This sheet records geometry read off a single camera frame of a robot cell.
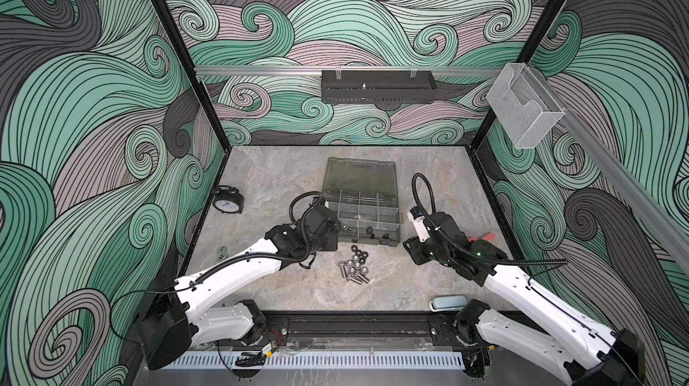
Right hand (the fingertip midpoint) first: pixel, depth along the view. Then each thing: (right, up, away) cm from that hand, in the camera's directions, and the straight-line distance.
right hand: (409, 242), depth 78 cm
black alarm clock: (-61, +11, +14) cm, 63 cm away
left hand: (-22, +3, +1) cm, 22 cm away
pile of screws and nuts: (-17, -10, +6) cm, 21 cm away
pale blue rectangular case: (+11, -16, -3) cm, 20 cm away
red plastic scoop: (+30, -2, +12) cm, 33 cm away
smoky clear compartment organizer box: (-11, +12, +32) cm, 36 cm away
